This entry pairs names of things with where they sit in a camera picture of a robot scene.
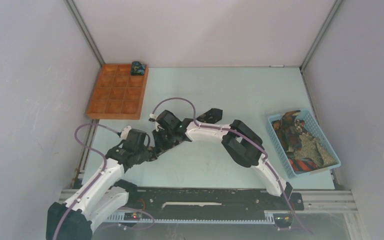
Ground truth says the aluminium frame rail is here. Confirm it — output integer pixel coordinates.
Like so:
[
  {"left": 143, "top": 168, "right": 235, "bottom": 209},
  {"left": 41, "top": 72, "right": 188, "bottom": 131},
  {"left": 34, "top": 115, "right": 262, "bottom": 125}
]
[{"left": 45, "top": 187, "right": 357, "bottom": 240}]

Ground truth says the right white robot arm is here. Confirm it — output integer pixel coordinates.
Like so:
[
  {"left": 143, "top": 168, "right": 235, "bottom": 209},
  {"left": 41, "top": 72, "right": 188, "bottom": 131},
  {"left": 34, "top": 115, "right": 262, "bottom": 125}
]
[{"left": 149, "top": 108, "right": 293, "bottom": 209}]

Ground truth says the light blue plastic basket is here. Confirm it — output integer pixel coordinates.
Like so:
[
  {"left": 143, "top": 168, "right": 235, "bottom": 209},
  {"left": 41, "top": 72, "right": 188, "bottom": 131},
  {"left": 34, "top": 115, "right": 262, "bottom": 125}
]
[{"left": 267, "top": 109, "right": 342, "bottom": 180}]

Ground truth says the purple cable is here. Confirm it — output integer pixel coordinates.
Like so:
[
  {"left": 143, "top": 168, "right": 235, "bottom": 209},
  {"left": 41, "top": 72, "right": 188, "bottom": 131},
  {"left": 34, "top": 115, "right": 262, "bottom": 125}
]
[
  {"left": 150, "top": 97, "right": 312, "bottom": 237},
  {"left": 52, "top": 123, "right": 156, "bottom": 240}
]

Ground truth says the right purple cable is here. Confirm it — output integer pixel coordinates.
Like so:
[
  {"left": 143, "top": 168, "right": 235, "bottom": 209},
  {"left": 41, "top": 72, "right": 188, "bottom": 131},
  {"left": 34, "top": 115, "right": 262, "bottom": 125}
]
[{"left": 150, "top": 97, "right": 312, "bottom": 237}]

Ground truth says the orange compartment tray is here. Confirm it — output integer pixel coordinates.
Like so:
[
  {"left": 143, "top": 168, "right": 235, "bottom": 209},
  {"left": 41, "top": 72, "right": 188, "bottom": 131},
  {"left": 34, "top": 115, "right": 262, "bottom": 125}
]
[{"left": 86, "top": 63, "right": 149, "bottom": 120}]

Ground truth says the rolled blue patterned tie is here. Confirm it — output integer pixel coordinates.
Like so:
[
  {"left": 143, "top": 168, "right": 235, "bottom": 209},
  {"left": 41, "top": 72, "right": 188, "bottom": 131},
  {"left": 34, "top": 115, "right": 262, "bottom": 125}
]
[{"left": 130, "top": 61, "right": 147, "bottom": 76}]

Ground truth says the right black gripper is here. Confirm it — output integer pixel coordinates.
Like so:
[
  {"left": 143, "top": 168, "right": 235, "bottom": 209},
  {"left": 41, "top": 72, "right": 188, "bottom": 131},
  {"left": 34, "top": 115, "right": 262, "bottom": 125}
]
[{"left": 152, "top": 127, "right": 176, "bottom": 156}]

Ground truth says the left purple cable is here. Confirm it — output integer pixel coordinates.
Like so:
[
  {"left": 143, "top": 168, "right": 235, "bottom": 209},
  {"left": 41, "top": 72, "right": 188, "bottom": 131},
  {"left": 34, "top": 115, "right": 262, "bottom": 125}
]
[{"left": 52, "top": 123, "right": 156, "bottom": 240}]

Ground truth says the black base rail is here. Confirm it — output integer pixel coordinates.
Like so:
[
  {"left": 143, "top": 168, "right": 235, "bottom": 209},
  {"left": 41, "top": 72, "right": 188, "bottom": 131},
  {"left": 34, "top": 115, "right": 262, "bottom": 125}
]
[{"left": 114, "top": 180, "right": 305, "bottom": 222}]

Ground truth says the black gold floral tie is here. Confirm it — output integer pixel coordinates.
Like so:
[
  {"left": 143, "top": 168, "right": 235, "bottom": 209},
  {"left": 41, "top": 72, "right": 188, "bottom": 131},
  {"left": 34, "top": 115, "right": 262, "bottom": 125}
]
[{"left": 145, "top": 107, "right": 224, "bottom": 163}]

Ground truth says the pile of ties in basket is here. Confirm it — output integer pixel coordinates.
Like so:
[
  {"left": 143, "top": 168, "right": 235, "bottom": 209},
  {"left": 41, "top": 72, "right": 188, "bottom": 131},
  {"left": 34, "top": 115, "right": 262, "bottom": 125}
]
[{"left": 271, "top": 110, "right": 339, "bottom": 173}]

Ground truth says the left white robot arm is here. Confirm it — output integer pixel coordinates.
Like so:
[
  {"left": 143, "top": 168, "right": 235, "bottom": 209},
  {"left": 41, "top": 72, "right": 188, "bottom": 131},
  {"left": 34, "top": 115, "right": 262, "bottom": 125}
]
[{"left": 45, "top": 125, "right": 153, "bottom": 240}]

